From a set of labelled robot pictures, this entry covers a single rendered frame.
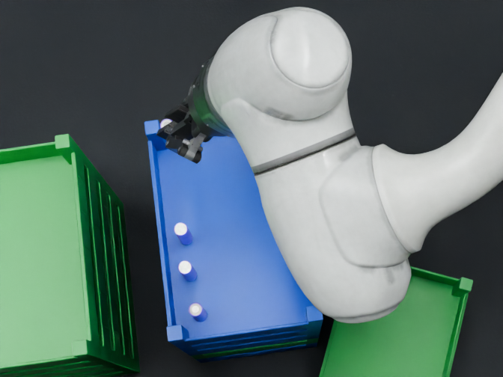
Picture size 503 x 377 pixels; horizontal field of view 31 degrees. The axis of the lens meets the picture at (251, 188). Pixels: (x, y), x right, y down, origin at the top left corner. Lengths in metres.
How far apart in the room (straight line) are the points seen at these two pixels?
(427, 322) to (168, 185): 0.54
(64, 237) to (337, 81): 0.64
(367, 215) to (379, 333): 0.80
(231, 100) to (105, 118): 0.89
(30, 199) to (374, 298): 0.65
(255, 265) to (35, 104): 0.64
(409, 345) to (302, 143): 0.83
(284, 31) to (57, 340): 0.67
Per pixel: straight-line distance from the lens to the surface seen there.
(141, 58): 1.72
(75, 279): 1.29
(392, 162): 0.80
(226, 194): 1.28
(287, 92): 0.75
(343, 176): 0.78
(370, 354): 1.56
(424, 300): 1.58
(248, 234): 1.26
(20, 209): 1.33
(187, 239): 1.24
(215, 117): 0.89
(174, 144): 1.04
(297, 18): 0.76
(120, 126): 1.68
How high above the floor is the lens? 1.56
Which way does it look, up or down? 75 degrees down
